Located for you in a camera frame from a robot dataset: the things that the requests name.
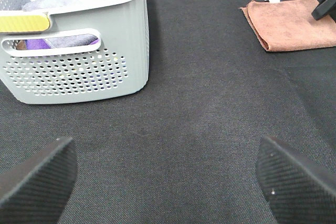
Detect brown towel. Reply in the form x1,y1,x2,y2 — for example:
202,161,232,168
241,0,335,52

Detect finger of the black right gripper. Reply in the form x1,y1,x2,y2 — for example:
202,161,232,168
311,0,335,20

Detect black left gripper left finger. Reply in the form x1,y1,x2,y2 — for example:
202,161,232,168
1,137,78,223

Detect grey perforated laundry basket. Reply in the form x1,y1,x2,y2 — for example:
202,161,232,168
1,0,149,104

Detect black fabric table mat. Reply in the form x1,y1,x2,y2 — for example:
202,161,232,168
1,0,335,223

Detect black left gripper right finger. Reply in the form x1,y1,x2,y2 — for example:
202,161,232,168
256,136,335,223

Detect purple towel in basket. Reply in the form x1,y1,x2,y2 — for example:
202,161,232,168
25,37,99,50

